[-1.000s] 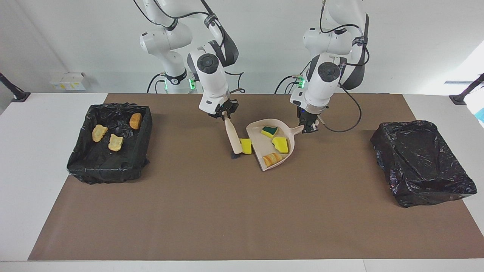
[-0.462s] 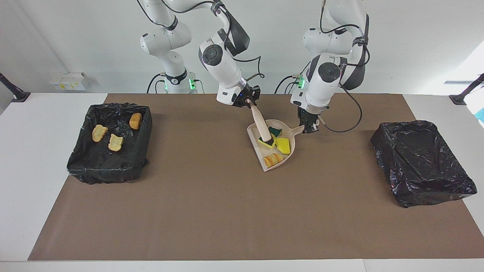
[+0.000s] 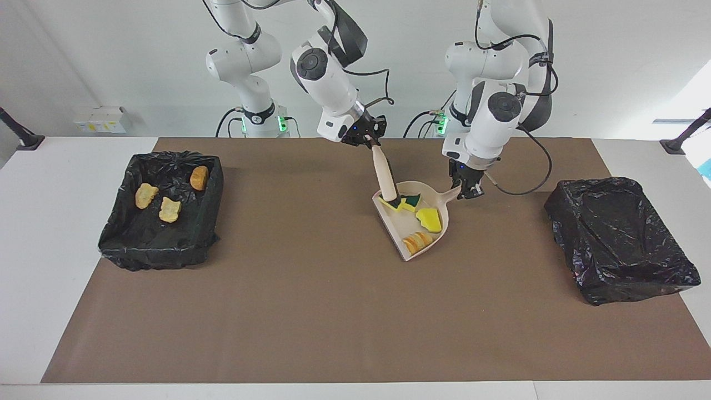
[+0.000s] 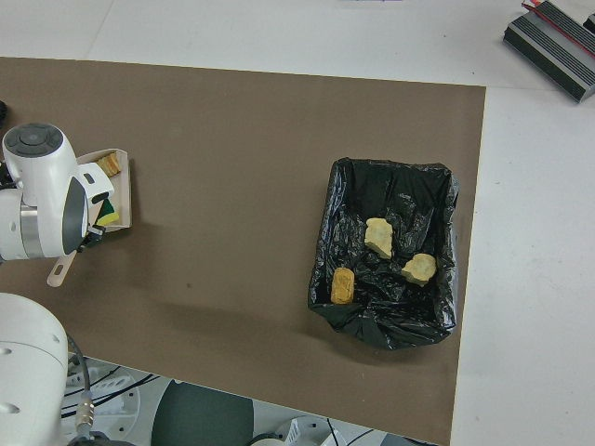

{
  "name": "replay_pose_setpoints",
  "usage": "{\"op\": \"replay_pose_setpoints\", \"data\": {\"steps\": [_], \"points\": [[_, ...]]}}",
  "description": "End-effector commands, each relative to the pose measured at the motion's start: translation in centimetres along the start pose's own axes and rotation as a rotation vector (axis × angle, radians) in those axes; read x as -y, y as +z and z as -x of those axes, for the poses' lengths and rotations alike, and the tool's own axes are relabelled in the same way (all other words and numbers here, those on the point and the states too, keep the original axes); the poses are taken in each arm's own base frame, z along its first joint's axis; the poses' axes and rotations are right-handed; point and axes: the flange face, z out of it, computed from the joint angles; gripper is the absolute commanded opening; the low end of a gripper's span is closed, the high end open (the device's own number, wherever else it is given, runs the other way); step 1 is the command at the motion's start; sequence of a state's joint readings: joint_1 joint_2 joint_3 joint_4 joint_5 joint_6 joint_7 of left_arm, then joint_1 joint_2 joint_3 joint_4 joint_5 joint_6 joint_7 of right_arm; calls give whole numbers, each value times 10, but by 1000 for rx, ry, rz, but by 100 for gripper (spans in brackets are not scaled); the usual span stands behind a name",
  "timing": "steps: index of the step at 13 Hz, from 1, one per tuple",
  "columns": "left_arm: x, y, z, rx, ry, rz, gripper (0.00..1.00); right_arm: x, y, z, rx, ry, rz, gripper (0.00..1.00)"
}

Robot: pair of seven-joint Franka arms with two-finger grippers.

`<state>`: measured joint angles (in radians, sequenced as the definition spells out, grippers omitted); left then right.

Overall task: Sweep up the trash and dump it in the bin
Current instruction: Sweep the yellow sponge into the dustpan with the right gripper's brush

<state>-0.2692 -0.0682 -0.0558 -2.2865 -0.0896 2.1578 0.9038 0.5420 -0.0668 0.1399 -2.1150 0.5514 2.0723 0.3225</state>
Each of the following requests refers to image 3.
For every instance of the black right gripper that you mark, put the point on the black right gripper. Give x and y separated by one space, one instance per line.
364 128

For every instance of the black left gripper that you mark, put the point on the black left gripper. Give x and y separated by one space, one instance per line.
464 172

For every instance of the beige hand brush black bristles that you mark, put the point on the beige hand brush black bristles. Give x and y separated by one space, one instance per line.
384 175

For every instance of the plain yellow sponge piece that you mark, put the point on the plain yellow sponge piece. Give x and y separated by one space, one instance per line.
429 220

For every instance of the green and yellow sponge piece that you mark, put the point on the green and yellow sponge piece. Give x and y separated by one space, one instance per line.
413 198

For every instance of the beige plastic dustpan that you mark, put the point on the beige plastic dustpan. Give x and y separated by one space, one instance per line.
422 228

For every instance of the notched yellow sponge piece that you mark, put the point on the notched yellow sponge piece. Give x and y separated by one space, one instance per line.
405 207

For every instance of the orange striped bread piece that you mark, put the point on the orange striped bread piece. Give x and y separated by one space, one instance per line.
417 243

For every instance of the brown oval bread roll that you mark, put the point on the brown oval bread roll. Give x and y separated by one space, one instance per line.
199 178

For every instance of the pale bread chunk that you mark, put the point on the pale bread chunk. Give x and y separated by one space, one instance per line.
169 210

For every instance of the yellowish bread chunk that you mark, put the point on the yellowish bread chunk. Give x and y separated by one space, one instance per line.
146 196

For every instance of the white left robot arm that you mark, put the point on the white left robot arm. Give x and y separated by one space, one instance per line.
494 125

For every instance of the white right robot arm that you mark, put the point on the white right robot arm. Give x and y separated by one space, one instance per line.
328 83

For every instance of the black bag lined bin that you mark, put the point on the black bag lined bin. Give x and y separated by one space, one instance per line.
616 239
161 250

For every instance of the brown table mat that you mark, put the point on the brown table mat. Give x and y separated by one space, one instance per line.
278 333

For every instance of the light blue object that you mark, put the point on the light blue object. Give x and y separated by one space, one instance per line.
707 168

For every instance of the black camera stand base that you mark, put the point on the black camera stand base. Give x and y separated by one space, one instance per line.
675 145
28 141

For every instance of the white wall power strip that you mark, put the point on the white wall power strip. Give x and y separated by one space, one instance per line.
100 119

